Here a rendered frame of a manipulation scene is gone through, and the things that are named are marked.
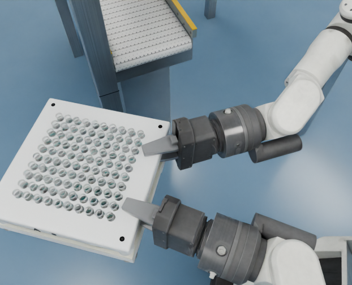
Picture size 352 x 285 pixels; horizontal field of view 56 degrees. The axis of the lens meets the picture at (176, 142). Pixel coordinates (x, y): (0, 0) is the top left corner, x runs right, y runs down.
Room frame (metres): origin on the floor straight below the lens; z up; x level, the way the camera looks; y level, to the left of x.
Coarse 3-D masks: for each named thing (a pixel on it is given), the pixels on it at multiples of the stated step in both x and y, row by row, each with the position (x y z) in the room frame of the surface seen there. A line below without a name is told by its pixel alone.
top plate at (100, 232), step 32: (32, 128) 0.35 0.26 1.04; (128, 128) 0.35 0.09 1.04; (160, 128) 0.35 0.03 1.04; (32, 160) 0.28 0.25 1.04; (0, 192) 0.22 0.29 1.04; (32, 192) 0.22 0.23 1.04; (128, 192) 0.22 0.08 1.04; (32, 224) 0.17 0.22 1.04; (64, 224) 0.17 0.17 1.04; (96, 224) 0.17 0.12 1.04; (128, 224) 0.17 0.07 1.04
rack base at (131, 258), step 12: (156, 180) 0.27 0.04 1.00; (12, 228) 0.18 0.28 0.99; (24, 228) 0.18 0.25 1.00; (144, 228) 0.19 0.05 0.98; (48, 240) 0.16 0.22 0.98; (60, 240) 0.16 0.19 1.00; (72, 240) 0.16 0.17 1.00; (96, 252) 0.14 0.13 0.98; (108, 252) 0.14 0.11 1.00; (132, 252) 0.14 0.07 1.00
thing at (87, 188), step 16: (64, 128) 0.34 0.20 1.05; (80, 128) 0.35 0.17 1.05; (64, 144) 0.32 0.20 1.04; (96, 144) 0.31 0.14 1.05; (112, 144) 0.31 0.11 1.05; (128, 144) 0.31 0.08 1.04; (48, 160) 0.28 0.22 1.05; (64, 160) 0.28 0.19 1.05; (80, 160) 0.28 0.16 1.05; (96, 160) 0.28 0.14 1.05; (48, 176) 0.25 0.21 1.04; (64, 176) 0.25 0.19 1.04; (80, 176) 0.25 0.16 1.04; (112, 176) 0.25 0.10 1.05; (64, 192) 0.23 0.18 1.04; (96, 192) 0.23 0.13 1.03
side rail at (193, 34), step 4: (168, 0) 1.01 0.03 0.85; (172, 4) 0.98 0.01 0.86; (172, 8) 0.98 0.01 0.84; (176, 8) 0.95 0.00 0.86; (176, 12) 0.95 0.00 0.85; (180, 16) 0.92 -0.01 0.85; (180, 20) 0.92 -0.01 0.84; (184, 20) 0.89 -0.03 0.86; (184, 24) 0.89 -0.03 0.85; (188, 28) 0.86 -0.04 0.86; (188, 32) 0.86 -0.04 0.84; (192, 32) 0.84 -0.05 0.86; (196, 32) 0.84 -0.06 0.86; (192, 36) 0.84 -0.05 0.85
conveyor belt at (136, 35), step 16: (112, 0) 1.04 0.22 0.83; (128, 0) 1.04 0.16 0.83; (144, 0) 1.04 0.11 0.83; (160, 0) 1.04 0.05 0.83; (112, 16) 0.95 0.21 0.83; (128, 16) 0.95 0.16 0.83; (144, 16) 0.95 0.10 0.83; (160, 16) 0.95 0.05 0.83; (112, 32) 0.87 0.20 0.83; (128, 32) 0.87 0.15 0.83; (144, 32) 0.87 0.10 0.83; (160, 32) 0.87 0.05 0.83; (176, 32) 0.87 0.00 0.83; (112, 48) 0.80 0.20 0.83; (128, 48) 0.80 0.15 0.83; (144, 48) 0.80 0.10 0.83; (160, 48) 0.80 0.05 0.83; (176, 48) 0.81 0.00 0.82; (128, 64) 0.75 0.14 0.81
